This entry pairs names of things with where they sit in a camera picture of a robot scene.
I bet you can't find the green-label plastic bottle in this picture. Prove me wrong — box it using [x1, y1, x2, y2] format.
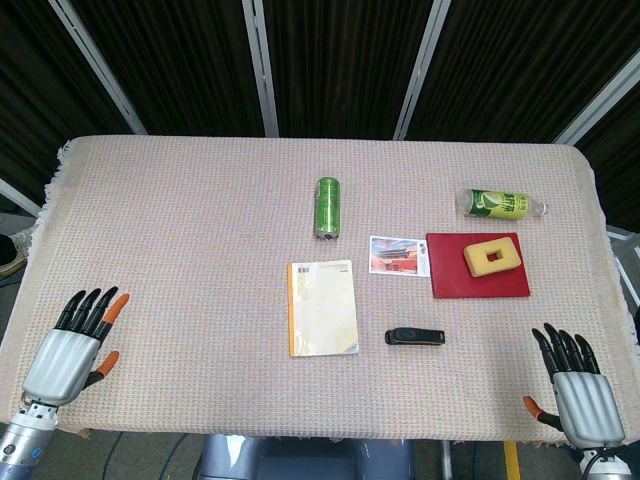
[455, 188, 549, 220]

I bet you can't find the white partition frame post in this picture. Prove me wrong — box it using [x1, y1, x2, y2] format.
[241, 0, 280, 138]
[47, 0, 149, 136]
[392, 0, 452, 141]
[553, 49, 640, 146]

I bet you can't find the photo postcard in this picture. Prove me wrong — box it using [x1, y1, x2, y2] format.
[368, 235, 431, 278]

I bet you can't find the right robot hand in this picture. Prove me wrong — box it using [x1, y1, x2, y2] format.
[522, 323, 626, 449]

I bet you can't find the green can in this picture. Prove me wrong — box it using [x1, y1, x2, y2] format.
[313, 176, 342, 242]

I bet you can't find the black ribbed plastic object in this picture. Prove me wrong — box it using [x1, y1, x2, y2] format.
[384, 327, 446, 346]

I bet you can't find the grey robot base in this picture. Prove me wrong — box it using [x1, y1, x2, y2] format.
[197, 433, 416, 480]

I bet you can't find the yellow sponge with hole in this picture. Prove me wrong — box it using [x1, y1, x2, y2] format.
[462, 237, 524, 278]

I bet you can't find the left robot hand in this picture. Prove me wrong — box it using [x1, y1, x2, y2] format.
[21, 286, 132, 407]

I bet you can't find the red board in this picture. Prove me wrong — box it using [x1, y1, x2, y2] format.
[425, 232, 532, 300]

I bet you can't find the beige woven tablecloth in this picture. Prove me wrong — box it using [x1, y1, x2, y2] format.
[0, 134, 640, 448]

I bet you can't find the beige notebook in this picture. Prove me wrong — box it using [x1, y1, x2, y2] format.
[287, 259, 361, 358]

